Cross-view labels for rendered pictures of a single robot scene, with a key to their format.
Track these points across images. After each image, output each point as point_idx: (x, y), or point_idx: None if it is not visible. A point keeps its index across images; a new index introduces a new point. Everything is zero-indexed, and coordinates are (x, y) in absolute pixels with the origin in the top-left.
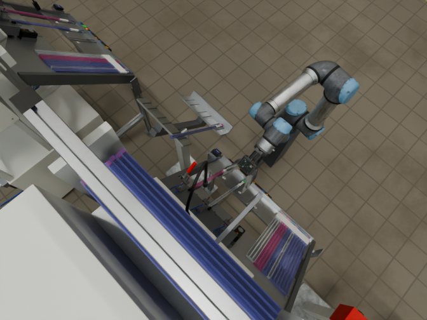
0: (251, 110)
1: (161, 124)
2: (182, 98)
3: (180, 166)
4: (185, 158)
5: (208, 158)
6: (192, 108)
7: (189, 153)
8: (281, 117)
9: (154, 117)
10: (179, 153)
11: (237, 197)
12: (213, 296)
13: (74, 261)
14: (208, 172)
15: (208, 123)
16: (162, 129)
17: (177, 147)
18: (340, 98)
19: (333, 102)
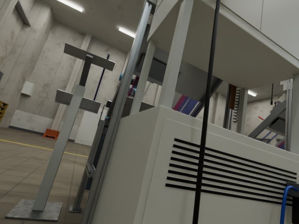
0: (122, 74)
1: (93, 54)
2: (58, 89)
3: (45, 176)
4: (67, 141)
5: (102, 113)
6: (72, 93)
7: (69, 135)
8: (104, 126)
9: (86, 51)
10: (66, 129)
11: (146, 102)
12: None
13: None
14: (91, 148)
15: (88, 98)
16: (92, 59)
17: (68, 117)
18: (135, 90)
19: (132, 95)
